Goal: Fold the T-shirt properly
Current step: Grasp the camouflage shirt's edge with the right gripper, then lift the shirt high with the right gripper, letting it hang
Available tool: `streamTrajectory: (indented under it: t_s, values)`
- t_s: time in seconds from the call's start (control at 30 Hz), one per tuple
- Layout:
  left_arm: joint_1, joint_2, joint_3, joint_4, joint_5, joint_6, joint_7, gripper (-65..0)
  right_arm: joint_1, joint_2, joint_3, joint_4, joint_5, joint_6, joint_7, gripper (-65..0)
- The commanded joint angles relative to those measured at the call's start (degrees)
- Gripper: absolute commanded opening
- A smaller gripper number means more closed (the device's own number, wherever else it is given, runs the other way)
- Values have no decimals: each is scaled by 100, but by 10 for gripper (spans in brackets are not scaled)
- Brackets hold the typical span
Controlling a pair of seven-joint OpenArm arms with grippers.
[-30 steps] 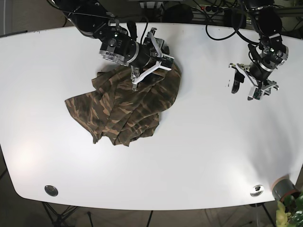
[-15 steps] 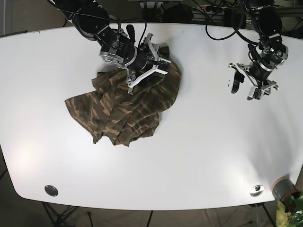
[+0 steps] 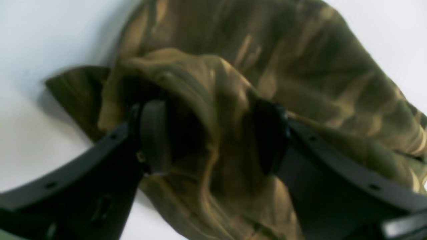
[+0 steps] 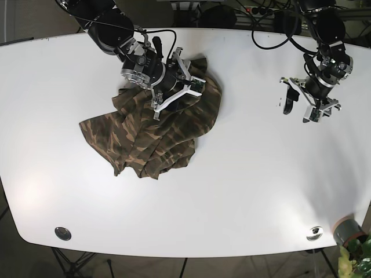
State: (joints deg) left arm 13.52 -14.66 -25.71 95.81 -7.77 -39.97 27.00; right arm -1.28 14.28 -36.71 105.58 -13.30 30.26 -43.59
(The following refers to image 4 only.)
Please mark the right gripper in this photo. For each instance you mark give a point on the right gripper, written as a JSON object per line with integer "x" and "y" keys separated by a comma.
{"x": 166, "y": 82}

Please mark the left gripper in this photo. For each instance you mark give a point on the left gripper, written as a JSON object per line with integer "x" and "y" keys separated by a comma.
{"x": 320, "y": 81}

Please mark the camouflage T-shirt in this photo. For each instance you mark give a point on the camouflage T-shirt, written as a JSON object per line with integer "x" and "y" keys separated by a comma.
{"x": 131, "y": 137}

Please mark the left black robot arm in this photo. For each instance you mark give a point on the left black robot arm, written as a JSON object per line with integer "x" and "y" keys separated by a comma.
{"x": 324, "y": 24}

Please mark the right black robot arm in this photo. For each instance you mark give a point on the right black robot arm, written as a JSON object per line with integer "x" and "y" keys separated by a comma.
{"x": 140, "y": 51}

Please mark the right metal table grommet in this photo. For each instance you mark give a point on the right metal table grommet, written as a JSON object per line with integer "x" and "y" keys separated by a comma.
{"x": 314, "y": 234}

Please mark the metal table grommet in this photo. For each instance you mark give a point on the metal table grommet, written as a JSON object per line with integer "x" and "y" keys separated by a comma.
{"x": 63, "y": 233}
{"x": 314, "y": 234}

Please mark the grey plant pot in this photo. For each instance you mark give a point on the grey plant pot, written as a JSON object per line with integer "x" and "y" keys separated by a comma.
{"x": 347, "y": 229}

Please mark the green plant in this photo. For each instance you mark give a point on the green plant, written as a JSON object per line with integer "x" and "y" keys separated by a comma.
{"x": 354, "y": 260}

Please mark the left metal table grommet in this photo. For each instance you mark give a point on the left metal table grommet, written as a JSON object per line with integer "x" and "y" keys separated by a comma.
{"x": 63, "y": 233}

